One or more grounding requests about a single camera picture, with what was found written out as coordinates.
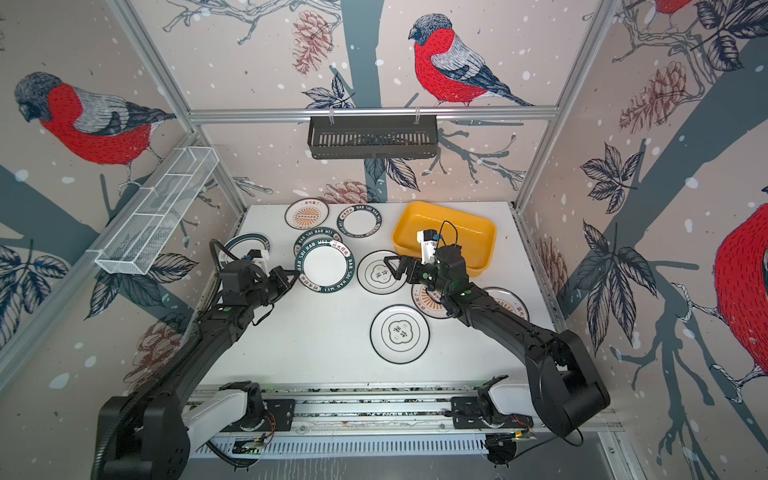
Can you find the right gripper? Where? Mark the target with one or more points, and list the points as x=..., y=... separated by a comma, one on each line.
x=410, y=262

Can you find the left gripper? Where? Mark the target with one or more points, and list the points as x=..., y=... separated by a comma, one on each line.
x=278, y=275

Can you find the white flower plate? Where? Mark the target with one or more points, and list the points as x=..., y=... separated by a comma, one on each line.
x=375, y=277
x=399, y=334

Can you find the green lettered plate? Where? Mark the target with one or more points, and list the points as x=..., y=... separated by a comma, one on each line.
x=359, y=221
x=316, y=236
x=325, y=265

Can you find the orange sunburst plate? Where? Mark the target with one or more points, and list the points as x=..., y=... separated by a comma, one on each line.
x=508, y=300
x=306, y=213
x=428, y=302

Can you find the white flower plate front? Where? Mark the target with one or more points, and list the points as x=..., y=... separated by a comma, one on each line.
x=399, y=334

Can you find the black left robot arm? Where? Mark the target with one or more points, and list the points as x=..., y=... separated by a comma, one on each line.
x=143, y=435

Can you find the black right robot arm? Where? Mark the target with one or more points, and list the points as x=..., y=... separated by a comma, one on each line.
x=565, y=387

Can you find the yellow plastic bin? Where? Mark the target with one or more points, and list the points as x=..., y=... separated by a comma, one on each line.
x=476, y=235

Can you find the green rimmed plate far left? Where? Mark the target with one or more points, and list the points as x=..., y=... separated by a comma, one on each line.
x=241, y=244

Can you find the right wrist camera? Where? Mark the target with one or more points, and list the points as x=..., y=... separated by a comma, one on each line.
x=428, y=241

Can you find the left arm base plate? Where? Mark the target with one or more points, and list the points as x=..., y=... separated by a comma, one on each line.
x=277, y=416

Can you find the black hanging wire basket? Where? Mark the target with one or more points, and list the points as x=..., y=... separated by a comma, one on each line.
x=373, y=137

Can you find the white mesh wire shelf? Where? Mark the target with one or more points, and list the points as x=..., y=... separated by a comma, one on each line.
x=140, y=239

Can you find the horizontal aluminium frame bar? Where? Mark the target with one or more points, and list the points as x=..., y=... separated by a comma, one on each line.
x=243, y=116

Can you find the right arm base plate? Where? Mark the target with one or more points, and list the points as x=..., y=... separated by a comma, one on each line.
x=475, y=413

